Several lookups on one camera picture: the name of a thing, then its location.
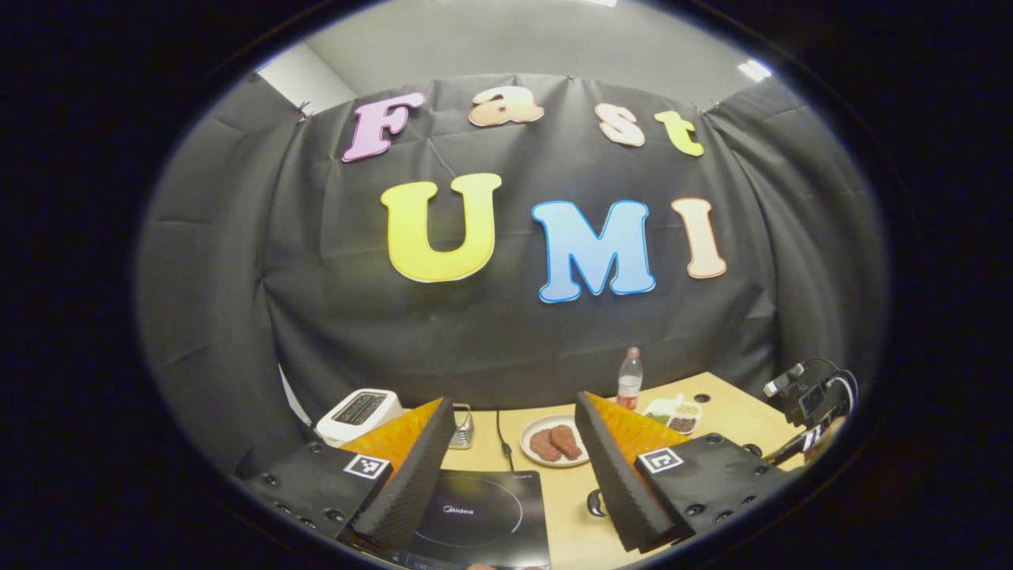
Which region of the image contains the black backdrop cloth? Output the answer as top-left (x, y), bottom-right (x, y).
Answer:
top-left (135, 73), bottom-right (887, 476)

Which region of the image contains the white compartment tray with food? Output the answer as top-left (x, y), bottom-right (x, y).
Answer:
top-left (643, 393), bottom-right (703, 435)

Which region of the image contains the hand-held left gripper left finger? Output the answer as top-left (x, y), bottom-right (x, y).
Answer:
top-left (237, 397), bottom-right (457, 553)

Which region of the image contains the brown meat patty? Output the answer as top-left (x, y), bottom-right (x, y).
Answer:
top-left (529, 428), bottom-right (563, 463)
top-left (549, 424), bottom-right (583, 461)

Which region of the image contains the metal wire utensil holder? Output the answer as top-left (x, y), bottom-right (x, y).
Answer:
top-left (447, 404), bottom-right (476, 450)

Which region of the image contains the black induction cooktop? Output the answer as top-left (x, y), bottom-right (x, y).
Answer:
top-left (380, 469), bottom-right (551, 570)

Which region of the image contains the white plate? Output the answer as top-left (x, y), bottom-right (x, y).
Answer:
top-left (520, 414), bottom-right (590, 468)

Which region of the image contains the clear plastic bottle red label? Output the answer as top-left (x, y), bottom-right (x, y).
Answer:
top-left (617, 347), bottom-right (643, 410)

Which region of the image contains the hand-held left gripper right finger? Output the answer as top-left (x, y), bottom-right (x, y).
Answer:
top-left (574, 390), bottom-right (792, 553)

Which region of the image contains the black power cable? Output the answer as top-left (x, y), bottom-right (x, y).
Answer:
top-left (495, 409), bottom-right (515, 472)

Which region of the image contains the white toaster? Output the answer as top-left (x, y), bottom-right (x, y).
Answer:
top-left (315, 389), bottom-right (404, 448)

